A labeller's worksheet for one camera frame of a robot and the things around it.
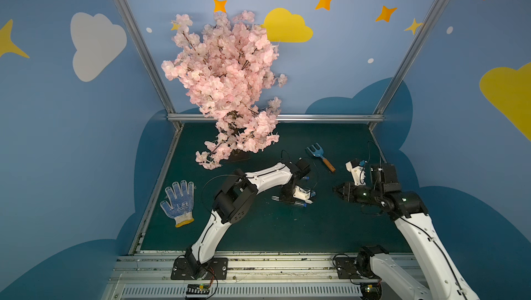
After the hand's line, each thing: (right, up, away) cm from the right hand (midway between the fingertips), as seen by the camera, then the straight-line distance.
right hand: (339, 187), depth 75 cm
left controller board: (-52, -36, -2) cm, 63 cm away
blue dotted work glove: (-64, -11, +14) cm, 67 cm away
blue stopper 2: (+5, +10, -8) cm, 14 cm away
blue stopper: (-10, -10, +13) cm, 20 cm away
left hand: (-16, -7, +18) cm, 25 cm away
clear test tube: (-22, -7, +9) cm, 25 cm away
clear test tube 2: (-12, +3, +5) cm, 13 cm away
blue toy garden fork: (+1, +12, +33) cm, 35 cm away
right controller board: (+11, -37, -2) cm, 39 cm away
